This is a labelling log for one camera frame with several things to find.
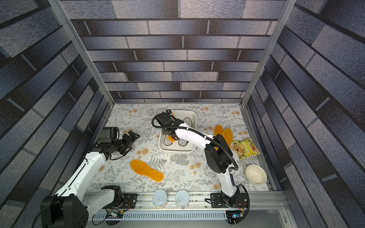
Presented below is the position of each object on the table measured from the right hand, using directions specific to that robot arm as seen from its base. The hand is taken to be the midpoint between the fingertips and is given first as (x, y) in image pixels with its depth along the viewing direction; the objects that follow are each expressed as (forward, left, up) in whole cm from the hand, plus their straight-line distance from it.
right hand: (168, 126), depth 91 cm
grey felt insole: (-6, +2, -10) cm, 11 cm away
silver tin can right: (-40, -10, -7) cm, 42 cm away
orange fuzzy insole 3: (-23, +16, -12) cm, 31 cm away
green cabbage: (-22, +27, +19) cm, 40 cm away
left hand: (-11, +18, +3) cm, 21 cm away
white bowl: (-26, -53, -12) cm, 60 cm away
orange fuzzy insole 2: (+1, -41, -10) cm, 42 cm away
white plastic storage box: (-10, -4, -11) cm, 15 cm away
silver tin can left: (-40, +1, -7) cm, 41 cm away
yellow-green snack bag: (-10, -50, -9) cm, 52 cm away
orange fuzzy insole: (+7, -35, -13) cm, 39 cm away
